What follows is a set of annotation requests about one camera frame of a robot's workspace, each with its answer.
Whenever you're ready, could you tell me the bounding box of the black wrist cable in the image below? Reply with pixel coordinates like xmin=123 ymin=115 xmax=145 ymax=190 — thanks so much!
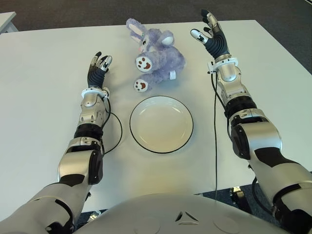
xmin=208 ymin=70 xmax=219 ymax=200
xmin=102 ymin=95 xmax=123 ymax=155

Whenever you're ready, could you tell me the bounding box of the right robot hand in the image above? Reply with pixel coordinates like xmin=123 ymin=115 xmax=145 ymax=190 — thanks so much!
xmin=190 ymin=9 xmax=231 ymax=60

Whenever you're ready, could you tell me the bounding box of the grey side table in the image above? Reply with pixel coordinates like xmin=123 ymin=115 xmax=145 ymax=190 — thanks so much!
xmin=0 ymin=11 xmax=19 ymax=35

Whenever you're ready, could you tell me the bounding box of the purple plush bunny doll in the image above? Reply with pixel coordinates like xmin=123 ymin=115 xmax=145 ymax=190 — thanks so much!
xmin=125 ymin=17 xmax=187 ymax=93

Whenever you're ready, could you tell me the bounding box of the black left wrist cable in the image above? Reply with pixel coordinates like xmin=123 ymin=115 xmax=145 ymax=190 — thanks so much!
xmin=102 ymin=95 xmax=123 ymax=155

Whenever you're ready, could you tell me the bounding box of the white plate black rim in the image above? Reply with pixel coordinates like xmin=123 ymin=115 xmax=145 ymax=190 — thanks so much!
xmin=129 ymin=95 xmax=195 ymax=154

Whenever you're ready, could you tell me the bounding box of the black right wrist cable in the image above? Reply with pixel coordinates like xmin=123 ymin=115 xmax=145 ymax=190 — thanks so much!
xmin=208 ymin=70 xmax=219 ymax=200

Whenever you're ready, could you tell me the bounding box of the grey robot torso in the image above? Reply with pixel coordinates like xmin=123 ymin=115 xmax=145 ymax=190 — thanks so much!
xmin=73 ymin=194 xmax=291 ymax=234

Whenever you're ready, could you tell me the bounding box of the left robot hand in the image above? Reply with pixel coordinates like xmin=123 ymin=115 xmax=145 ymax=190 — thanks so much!
xmin=86 ymin=51 xmax=114 ymax=88

